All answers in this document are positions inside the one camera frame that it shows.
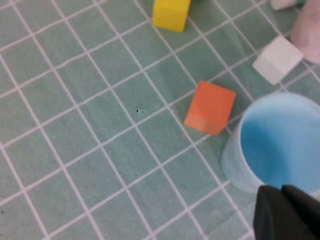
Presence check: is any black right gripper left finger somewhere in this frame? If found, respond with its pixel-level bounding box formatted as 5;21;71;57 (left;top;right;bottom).
252;185;320;240

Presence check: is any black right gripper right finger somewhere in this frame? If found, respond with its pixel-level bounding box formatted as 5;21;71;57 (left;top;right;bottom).
281;184;320;234

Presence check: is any light blue marbled plastic cup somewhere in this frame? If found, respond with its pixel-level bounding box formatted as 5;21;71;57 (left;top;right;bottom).
221;92;320;196

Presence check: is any pale pink marbled plastic cup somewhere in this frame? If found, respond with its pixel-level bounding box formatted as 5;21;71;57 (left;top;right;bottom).
289;0;320;64

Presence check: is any orange cube block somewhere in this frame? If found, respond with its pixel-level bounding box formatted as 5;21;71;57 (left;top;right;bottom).
183;80;237;137

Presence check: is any white cube block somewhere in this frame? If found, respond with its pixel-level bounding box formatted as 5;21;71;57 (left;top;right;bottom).
252;35;305;86

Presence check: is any green checked tablecloth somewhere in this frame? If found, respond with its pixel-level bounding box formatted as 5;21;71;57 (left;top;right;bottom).
0;0;320;240

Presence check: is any yellow cube block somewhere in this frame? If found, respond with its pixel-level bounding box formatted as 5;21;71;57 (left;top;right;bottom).
152;0;192;33

